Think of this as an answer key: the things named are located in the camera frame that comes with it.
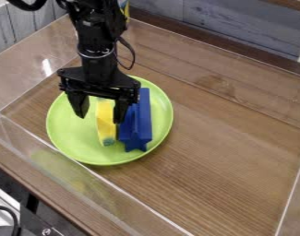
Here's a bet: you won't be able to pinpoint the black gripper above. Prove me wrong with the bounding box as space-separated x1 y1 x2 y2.
58 53 141 124

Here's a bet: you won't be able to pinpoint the yellow toy banana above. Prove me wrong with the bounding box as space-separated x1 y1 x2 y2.
95 98 117 147

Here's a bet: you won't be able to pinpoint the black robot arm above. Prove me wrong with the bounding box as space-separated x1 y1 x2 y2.
55 0 141 124

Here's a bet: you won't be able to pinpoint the green round plate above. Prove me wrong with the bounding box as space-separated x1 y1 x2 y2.
46 77 173 166

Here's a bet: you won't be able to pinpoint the blue star-shaped block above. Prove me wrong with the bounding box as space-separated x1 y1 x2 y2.
118 88 153 152

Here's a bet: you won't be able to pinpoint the clear acrylic tray walls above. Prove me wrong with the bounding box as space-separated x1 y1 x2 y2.
0 18 300 236

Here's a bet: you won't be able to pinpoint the yellow blue tin can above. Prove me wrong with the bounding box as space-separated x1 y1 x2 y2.
118 0 130 19

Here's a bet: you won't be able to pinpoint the black chair armrest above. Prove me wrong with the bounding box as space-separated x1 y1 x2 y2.
0 206 20 236

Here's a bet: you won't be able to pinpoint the black cable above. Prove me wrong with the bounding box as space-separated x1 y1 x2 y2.
114 36 137 71

